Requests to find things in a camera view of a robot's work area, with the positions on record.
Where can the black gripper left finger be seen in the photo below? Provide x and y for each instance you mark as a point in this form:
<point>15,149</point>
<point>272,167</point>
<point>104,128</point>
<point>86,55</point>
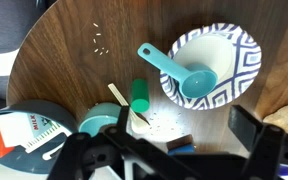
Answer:
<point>123,118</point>

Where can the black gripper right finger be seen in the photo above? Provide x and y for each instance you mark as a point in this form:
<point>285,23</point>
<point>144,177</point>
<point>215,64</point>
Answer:
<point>245,123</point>

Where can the light wooden spoon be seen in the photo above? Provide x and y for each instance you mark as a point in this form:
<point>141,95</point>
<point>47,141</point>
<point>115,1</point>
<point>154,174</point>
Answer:
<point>118,94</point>

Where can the small teal bowl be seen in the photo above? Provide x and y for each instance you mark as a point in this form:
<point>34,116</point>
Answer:
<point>97,116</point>

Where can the blue patterned white bowl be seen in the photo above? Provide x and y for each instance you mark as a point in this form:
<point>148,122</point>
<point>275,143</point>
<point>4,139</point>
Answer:
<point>247,60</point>

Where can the dark grey bowl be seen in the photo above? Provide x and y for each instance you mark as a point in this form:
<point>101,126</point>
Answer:
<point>50,106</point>

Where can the green plastic cylinder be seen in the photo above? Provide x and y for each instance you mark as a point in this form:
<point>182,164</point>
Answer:
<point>140,95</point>

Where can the blue sponge block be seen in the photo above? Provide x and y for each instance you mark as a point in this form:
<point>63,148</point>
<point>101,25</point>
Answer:
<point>181,147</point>

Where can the toy milk carton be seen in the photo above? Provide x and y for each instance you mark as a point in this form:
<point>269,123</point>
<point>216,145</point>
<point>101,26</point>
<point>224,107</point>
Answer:
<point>17,128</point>

